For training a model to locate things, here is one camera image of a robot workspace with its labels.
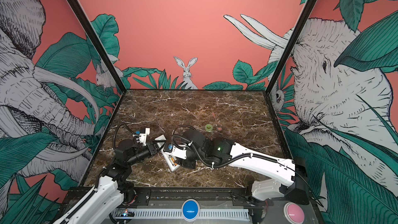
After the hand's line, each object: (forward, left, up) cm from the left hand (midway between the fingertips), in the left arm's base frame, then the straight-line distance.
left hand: (166, 141), depth 75 cm
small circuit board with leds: (-27, +18, -17) cm, 37 cm away
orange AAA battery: (-7, -3, -6) cm, 10 cm away
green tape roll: (+18, -23, -18) cm, 34 cm away
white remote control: (-7, -2, -5) cm, 9 cm away
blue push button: (-27, -12, -16) cm, 33 cm away
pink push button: (-30, -59, -15) cm, 68 cm away
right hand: (-10, -5, +6) cm, 13 cm away
